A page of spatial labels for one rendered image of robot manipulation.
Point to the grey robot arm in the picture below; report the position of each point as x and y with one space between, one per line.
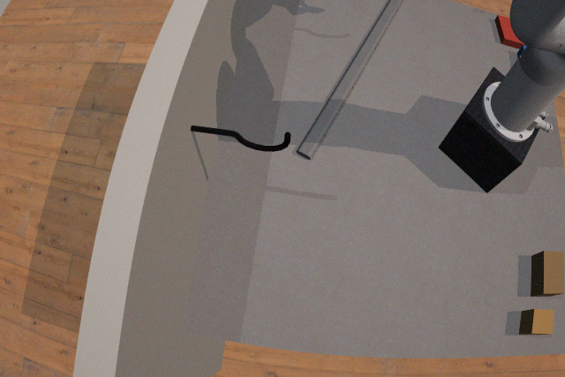
538 75

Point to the red flat block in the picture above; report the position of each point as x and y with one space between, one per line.
506 33

